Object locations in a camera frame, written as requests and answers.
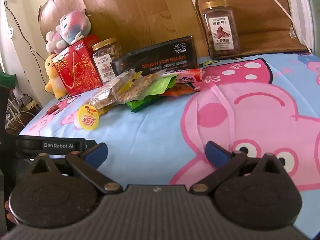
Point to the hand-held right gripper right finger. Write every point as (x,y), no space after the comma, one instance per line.
(216,153)

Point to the orange snack packet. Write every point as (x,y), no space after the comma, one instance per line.
(180,91)

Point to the red gift bag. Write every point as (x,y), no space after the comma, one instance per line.
(80,67)

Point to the small red packet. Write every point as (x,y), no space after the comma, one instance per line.
(52,109)

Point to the black cardboard box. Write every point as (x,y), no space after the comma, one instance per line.
(160,55)

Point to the pink plush toy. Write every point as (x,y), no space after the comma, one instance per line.
(70,27)

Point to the green packets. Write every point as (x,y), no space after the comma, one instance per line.
(135,86)

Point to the nut jar with gold lid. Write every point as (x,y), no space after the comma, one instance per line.
(106,60)

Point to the red and white candy packet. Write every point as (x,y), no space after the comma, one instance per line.
(187,76)

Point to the clear grain bar packet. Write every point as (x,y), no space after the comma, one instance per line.
(105,96)

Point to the green object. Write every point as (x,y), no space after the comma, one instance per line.
(7,79)

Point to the dark green snack packet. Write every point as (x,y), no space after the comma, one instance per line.
(140,105)

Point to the cartoon pig printed blanket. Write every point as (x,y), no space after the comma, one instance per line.
(160,130)

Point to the white round wall fitting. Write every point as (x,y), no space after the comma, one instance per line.
(10,31)

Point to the pecan jar with gold lid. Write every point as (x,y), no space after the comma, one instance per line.
(221,30)

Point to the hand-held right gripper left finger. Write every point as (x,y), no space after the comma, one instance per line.
(97,153)

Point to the person's left hand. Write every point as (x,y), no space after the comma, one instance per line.
(9,208)

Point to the wooden headboard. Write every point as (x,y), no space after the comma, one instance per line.
(140,12)

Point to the light green snack packet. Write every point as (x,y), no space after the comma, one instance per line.
(160,86)

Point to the yellow plush toy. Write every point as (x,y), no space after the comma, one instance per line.
(53,78)

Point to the yellow jelly cup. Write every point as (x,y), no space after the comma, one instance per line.
(88,117)

